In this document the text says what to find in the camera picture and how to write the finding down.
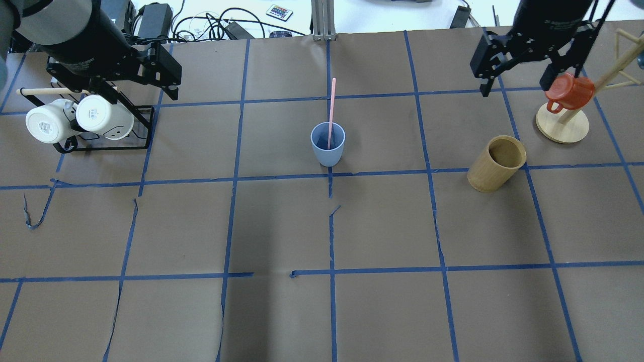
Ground white mug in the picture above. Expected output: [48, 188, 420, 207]
[75, 95, 135, 140]
[25, 99, 80, 144]

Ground bamboo cylinder holder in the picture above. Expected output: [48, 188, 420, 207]
[467, 135, 527, 193]

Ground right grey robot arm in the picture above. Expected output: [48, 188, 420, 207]
[469, 1, 615, 97]

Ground black box right edge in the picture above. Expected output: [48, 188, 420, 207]
[449, 6, 471, 28]

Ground round wooden stand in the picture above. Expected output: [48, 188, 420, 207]
[535, 28, 643, 144]

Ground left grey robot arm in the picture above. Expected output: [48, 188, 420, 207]
[2, 1, 182, 104]

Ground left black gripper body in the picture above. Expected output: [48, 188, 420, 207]
[46, 20, 143, 91]

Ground aluminium frame post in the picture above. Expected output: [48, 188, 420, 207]
[311, 0, 337, 41]

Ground black power adapter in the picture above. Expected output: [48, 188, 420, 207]
[135, 3, 173, 39]

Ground blue plastic cup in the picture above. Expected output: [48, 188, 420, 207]
[310, 122, 347, 167]

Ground pink chopstick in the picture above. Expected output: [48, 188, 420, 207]
[327, 77, 337, 150]

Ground white mug outer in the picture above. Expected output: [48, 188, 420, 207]
[25, 99, 80, 144]

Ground tangled black cables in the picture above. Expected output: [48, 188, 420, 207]
[171, 6, 307, 42]

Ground orange silicone funnel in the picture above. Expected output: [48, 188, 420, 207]
[545, 72, 596, 114]

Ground black wire mug rack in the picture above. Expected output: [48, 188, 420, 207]
[16, 85, 155, 154]

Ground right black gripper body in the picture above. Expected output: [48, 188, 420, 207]
[482, 19, 601, 75]

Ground small remote control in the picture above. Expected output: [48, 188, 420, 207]
[265, 4, 294, 22]

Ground white mug inner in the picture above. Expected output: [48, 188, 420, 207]
[75, 95, 135, 140]

